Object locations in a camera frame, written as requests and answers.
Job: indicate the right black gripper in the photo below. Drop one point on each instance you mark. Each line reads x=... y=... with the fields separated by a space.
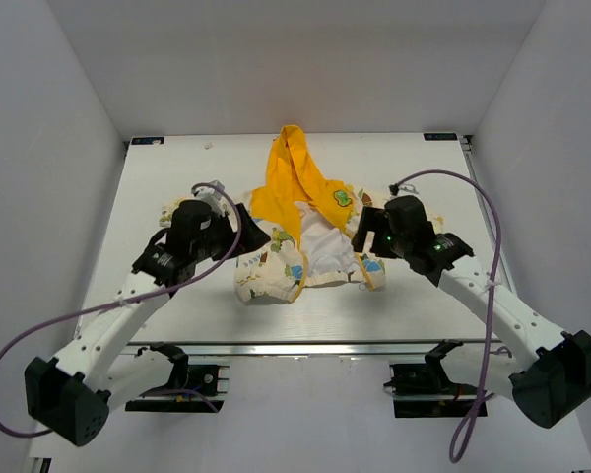
x=371 y=220

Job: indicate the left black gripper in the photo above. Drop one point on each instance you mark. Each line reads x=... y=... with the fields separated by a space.
x=251 y=236

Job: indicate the yellow patterned child jacket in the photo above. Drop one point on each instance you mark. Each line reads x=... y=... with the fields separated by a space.
x=310 y=221

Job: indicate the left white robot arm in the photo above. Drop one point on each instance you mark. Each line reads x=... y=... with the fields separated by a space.
x=73 y=393

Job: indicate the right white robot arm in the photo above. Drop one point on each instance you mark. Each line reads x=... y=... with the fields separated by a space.
x=548 y=375

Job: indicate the right blue table label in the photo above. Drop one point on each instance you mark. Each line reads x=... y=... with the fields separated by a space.
x=440 y=136

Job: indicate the blue table label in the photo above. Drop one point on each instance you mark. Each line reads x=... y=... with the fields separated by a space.
x=147 y=141
x=440 y=136

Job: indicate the left blue table label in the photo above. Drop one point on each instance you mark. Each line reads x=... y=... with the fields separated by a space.
x=147 y=141

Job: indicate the aluminium table right rail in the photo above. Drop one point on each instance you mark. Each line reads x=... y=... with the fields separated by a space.
x=487 y=209

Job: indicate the aluminium table rail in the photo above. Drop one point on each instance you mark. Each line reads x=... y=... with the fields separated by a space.
x=304 y=349
x=487 y=209

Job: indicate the aluminium table front rail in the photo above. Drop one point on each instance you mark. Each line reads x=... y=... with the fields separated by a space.
x=304 y=349

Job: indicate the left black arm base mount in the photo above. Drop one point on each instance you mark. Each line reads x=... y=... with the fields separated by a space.
x=193 y=386

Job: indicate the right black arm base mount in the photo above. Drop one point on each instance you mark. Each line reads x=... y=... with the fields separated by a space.
x=422 y=390

